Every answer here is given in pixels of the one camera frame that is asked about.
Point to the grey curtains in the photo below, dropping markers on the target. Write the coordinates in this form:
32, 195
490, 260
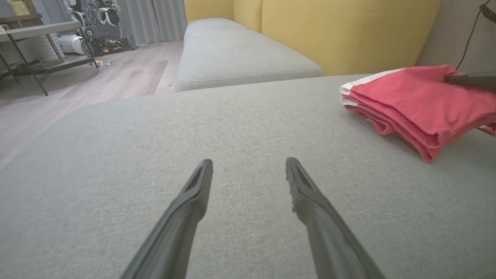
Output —
155, 19

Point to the small clear bottle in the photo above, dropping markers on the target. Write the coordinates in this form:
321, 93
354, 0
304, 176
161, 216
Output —
101, 62

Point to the white round appliance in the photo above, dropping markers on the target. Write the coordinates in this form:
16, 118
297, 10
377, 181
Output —
70, 44

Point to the white robot with santa hat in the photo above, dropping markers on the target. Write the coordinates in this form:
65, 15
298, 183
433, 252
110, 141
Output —
75, 11

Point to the dark hanging wall vine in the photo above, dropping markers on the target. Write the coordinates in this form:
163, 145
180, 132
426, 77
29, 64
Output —
489, 12

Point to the yellow sofa armrest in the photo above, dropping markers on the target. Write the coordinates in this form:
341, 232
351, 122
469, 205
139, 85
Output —
207, 9

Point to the yellow watering can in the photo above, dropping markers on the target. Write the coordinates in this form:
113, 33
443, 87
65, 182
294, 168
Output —
18, 7

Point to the yellow sofa back cushion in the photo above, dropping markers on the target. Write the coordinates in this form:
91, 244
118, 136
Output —
248, 13
348, 35

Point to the red and white jersey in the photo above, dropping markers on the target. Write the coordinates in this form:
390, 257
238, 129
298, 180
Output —
410, 104

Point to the grey table with black legs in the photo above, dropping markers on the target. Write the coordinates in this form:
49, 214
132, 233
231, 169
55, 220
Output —
38, 30

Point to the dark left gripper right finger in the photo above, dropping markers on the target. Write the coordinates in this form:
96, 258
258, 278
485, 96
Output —
325, 232

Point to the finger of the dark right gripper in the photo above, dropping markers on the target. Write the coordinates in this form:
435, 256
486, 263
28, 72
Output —
472, 82

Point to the white ribbed heater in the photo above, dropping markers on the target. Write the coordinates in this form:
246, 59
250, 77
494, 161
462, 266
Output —
48, 48

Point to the black wheeled robot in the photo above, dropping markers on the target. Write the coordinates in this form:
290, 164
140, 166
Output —
104, 31

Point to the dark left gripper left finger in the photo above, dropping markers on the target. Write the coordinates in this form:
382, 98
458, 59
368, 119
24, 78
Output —
174, 224

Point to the grey sofa seat cushion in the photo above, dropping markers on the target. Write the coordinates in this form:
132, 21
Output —
240, 58
209, 27

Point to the grey and yellow sofa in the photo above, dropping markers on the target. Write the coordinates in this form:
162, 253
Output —
232, 135

